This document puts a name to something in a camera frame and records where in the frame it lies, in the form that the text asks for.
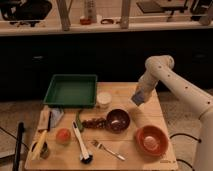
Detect blue sponge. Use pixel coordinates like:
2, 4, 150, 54
131, 91, 145, 106

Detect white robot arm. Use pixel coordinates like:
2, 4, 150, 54
132, 55, 213, 171

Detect purple bowl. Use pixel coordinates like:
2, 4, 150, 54
106, 109, 130, 134

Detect orange bowl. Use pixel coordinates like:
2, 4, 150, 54
134, 125, 169, 157

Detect white cup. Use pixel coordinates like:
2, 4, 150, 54
97, 92, 112, 109

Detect bunch of dark grapes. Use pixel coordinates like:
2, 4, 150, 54
82, 118, 106, 129

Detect green plastic tray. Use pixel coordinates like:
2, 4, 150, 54
43, 74, 97, 108

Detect green pepper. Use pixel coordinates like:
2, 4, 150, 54
75, 109, 84, 132

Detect silver fork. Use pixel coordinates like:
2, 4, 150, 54
91, 140, 125, 161

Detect red tomato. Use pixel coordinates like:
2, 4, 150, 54
56, 128, 71, 145

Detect red object on floor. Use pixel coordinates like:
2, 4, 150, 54
79, 16, 92, 25

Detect black pole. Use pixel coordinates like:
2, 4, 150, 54
12, 122, 25, 171

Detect black office chair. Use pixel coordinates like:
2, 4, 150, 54
0, 0, 52, 27

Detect black cable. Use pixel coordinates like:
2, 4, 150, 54
169, 132, 202, 144

